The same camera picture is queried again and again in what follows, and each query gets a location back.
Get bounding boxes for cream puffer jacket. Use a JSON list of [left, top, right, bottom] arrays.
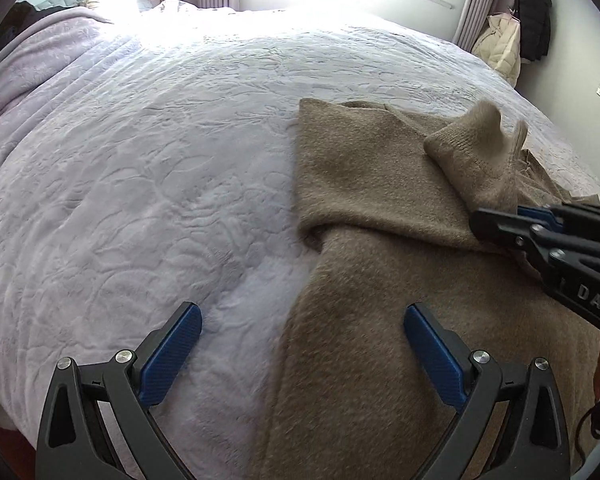
[[471, 12, 523, 86]]

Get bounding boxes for white embossed bedspread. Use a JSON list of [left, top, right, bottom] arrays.
[[0, 0, 600, 480]]

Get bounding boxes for black hanging coat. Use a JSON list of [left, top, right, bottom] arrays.
[[510, 0, 553, 63]]

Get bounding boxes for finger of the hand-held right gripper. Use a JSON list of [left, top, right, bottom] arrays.
[[518, 202, 600, 251], [470, 208, 600, 293]]

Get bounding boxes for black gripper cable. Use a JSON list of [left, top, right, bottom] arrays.
[[574, 396, 600, 462]]

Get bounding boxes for brown knit sweater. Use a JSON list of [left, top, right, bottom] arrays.
[[252, 98, 600, 480]]

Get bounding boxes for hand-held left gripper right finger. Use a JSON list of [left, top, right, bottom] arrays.
[[404, 302, 571, 480]]

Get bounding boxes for dark cloth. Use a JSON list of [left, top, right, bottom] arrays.
[[0, 0, 48, 68]]

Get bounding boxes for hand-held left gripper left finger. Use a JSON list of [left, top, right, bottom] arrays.
[[36, 302, 203, 480]]

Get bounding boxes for lilac folded blanket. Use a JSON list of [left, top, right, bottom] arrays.
[[0, 14, 116, 136]]

